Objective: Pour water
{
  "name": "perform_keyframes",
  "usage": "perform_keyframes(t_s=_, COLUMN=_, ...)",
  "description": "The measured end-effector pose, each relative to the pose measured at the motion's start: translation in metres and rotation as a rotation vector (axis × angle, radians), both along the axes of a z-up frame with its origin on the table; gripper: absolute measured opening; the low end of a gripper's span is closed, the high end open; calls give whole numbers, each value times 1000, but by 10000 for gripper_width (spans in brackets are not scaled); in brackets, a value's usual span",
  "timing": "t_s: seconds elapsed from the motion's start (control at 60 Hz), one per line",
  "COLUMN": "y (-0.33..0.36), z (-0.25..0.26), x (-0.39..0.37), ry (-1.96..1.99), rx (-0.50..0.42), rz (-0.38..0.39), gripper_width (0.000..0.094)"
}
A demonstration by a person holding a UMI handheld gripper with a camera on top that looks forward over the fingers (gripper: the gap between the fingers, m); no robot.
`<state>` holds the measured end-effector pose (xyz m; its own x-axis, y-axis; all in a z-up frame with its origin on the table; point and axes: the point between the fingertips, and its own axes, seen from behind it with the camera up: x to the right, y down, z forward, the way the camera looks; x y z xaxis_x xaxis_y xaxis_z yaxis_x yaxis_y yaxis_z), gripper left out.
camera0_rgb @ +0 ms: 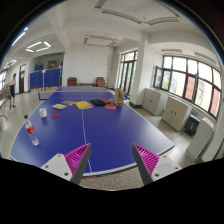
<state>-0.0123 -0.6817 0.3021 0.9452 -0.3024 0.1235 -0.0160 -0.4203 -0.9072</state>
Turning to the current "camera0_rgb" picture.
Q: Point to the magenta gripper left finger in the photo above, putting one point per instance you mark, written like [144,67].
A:
[70,166]

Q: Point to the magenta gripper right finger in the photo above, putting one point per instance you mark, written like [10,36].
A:
[151,166]

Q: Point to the clear plastic water bottle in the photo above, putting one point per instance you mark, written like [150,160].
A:
[30,130]

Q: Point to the blue table tennis table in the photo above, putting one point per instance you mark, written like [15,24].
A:
[111,133]

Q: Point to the small red lid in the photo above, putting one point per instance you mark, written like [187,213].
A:
[55,116]

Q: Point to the near beige cabinet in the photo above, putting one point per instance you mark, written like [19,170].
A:
[176,113]

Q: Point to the beige cabinet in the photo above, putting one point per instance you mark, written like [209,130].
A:
[176,113]
[154,101]

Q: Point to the black waste bin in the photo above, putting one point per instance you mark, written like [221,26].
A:
[191,125]

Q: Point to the colourful booklet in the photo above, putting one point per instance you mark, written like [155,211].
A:
[59,106]

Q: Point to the yellow book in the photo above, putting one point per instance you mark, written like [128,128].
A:
[83,105]

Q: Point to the grey flat booklet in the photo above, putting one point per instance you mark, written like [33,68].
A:
[69,103]

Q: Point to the far beige cabinet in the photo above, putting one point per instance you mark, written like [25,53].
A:
[154,101]

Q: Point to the white cabinet by window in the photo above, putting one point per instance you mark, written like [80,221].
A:
[201,138]

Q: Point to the black paddle case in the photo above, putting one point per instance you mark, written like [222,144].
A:
[98,102]

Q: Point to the red table tennis paddle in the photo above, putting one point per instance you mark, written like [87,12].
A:
[110,107]

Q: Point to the red paddle behind case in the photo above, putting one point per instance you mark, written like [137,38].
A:
[106,101]

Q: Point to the brown paper bag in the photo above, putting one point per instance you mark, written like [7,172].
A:
[118,97]

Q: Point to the left brown armchair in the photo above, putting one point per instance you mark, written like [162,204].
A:
[72,81]

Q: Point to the brown armchair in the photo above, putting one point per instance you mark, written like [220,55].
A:
[100,82]
[72,81]

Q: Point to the blue partition screen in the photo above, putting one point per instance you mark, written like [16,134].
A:
[45,78]

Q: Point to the right brown armchair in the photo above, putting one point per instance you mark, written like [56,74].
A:
[100,82]

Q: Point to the person in dark skirt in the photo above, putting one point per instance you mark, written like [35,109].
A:
[12,85]

